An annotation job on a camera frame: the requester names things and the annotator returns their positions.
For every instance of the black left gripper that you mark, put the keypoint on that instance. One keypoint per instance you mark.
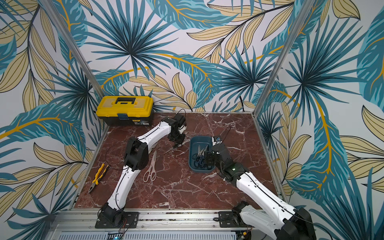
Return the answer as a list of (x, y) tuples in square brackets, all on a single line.
[(180, 141)]

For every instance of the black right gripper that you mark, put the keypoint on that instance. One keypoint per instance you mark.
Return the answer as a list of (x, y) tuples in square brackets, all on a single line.
[(210, 156)]

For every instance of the small black slim scissors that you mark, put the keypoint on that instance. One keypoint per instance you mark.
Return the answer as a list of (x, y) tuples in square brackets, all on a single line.
[(173, 148)]

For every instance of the blue handled scissors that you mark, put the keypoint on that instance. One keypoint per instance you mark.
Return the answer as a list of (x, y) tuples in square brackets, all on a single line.
[(198, 158)]

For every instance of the large black handled scissors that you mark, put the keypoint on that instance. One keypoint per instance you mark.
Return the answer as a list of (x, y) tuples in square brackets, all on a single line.
[(206, 159)]

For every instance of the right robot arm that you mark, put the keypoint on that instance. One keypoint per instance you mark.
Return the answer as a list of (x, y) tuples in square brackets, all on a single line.
[(280, 221)]

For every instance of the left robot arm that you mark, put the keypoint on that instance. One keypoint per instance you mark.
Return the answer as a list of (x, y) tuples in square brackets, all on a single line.
[(136, 159)]

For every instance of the teal plastic storage box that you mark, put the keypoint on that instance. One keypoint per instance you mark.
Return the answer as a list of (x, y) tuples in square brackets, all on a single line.
[(197, 141)]

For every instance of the pink kitchen shears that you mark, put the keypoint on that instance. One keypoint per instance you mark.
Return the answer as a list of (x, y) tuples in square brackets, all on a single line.
[(151, 174)]

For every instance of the yellow black toolbox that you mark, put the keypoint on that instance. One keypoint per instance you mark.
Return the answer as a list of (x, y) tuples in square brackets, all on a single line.
[(126, 110)]

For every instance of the yellow black pliers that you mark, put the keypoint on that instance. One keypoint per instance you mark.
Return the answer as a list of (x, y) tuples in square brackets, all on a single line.
[(98, 176)]

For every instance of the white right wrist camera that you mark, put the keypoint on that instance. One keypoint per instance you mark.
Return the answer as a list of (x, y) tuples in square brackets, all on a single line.
[(216, 140)]

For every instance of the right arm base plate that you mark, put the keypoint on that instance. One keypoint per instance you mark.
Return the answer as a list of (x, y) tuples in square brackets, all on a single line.
[(235, 220)]

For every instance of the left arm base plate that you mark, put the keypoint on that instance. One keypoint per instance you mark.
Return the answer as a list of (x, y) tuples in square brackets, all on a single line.
[(127, 220)]

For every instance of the right aluminium corner post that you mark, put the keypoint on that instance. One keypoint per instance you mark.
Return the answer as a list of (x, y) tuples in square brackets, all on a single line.
[(297, 24)]

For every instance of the aluminium corner post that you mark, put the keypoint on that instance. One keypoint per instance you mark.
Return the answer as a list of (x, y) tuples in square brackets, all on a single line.
[(59, 22), (297, 24)]

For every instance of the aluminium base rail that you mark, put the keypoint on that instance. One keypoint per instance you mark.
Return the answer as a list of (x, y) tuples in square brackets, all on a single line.
[(152, 225)]

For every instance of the left aluminium corner post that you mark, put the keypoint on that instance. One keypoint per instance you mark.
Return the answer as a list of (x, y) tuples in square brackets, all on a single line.
[(59, 22)]

